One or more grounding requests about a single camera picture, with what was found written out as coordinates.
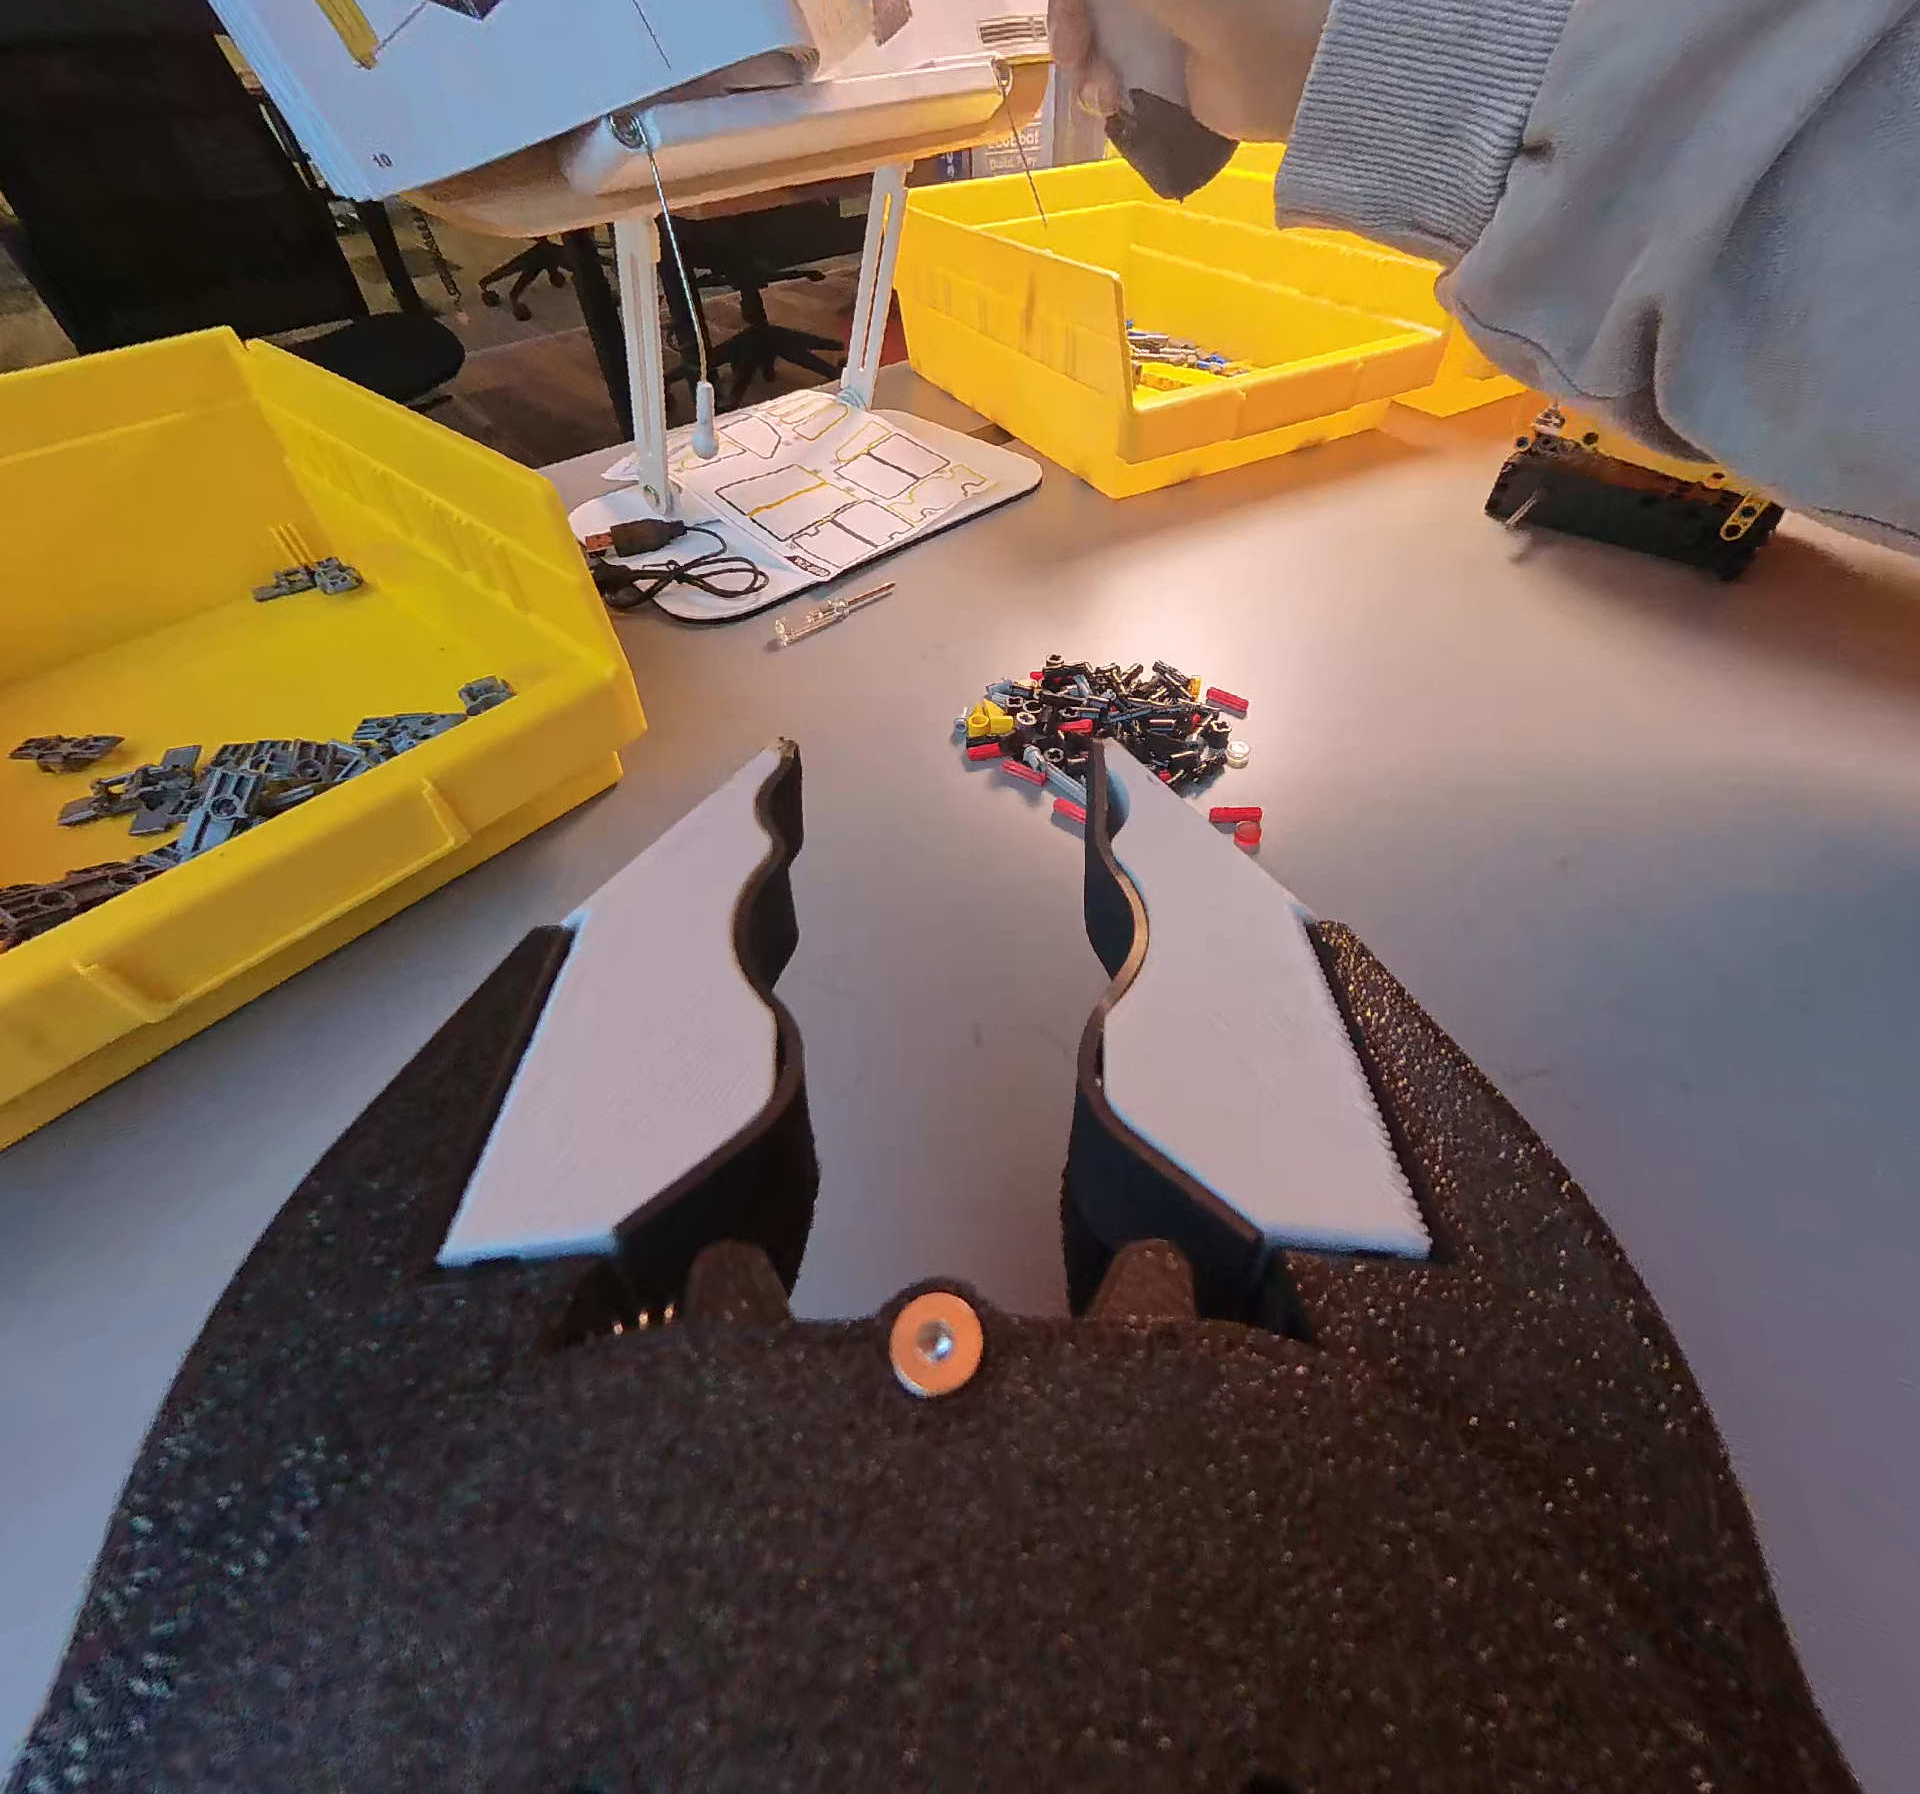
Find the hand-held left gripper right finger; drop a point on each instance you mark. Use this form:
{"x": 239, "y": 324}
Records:
{"x": 1260, "y": 1074}

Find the yellow plastic parts bin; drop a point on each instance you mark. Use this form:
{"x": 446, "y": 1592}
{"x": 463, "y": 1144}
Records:
{"x": 151, "y": 503}
{"x": 1479, "y": 385}
{"x": 1274, "y": 293}

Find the grey desk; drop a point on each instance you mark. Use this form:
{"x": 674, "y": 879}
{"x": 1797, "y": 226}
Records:
{"x": 1501, "y": 924}

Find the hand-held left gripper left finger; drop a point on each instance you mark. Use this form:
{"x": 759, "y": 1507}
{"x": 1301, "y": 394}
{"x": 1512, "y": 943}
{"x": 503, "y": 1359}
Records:
{"x": 630, "y": 1074}

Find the scattered blue grey brick pieces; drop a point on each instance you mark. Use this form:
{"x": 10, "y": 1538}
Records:
{"x": 1193, "y": 358}

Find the red connector pin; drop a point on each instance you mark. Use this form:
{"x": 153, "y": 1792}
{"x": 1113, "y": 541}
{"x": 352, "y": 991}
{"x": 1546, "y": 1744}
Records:
{"x": 1238, "y": 819}

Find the yellow brick robot model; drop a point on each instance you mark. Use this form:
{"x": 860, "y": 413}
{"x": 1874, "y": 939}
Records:
{"x": 1636, "y": 503}

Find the black office chair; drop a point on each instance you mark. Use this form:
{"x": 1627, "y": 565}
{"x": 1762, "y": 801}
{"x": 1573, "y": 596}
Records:
{"x": 383, "y": 358}
{"x": 752, "y": 293}

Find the pile of small connector pins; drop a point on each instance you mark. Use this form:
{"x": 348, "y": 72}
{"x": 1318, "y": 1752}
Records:
{"x": 1111, "y": 723}

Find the person's right forearm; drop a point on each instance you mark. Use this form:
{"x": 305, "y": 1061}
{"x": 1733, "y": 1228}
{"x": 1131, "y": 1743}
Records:
{"x": 1650, "y": 176}

